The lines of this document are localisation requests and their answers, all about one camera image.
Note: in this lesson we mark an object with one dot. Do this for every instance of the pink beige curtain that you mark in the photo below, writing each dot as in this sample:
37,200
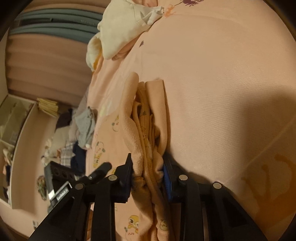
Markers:
40,66

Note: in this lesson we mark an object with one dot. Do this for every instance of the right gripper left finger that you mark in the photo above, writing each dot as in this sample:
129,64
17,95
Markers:
110,190

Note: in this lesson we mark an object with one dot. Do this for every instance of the grey garment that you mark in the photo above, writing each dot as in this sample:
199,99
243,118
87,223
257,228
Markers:
86,122

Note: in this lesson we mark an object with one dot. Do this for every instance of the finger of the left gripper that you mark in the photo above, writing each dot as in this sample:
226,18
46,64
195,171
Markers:
71,218
99,173

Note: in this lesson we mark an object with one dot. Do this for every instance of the plaid grey pillow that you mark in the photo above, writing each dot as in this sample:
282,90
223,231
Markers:
67,154

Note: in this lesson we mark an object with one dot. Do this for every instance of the dark navy garment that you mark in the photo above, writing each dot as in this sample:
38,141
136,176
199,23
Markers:
78,161

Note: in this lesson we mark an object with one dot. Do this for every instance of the peach duck print baby shirt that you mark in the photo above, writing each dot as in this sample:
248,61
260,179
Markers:
138,127

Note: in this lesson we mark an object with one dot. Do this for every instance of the yellow fringed lampshade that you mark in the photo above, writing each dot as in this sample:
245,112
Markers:
47,106

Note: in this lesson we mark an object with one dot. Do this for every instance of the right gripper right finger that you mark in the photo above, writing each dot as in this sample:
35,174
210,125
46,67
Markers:
207,210

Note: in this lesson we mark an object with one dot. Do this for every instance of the teal curtain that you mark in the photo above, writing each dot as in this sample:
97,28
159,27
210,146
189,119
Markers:
73,24

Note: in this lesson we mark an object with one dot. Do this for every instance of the white folded clothes pile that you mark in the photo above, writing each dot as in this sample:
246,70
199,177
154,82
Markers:
124,21

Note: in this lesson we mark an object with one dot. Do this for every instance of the pink printed bed sheet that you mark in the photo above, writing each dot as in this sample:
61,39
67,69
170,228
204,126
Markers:
228,69

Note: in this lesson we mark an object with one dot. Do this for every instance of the white wall shelf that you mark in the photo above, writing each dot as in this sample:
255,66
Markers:
17,117

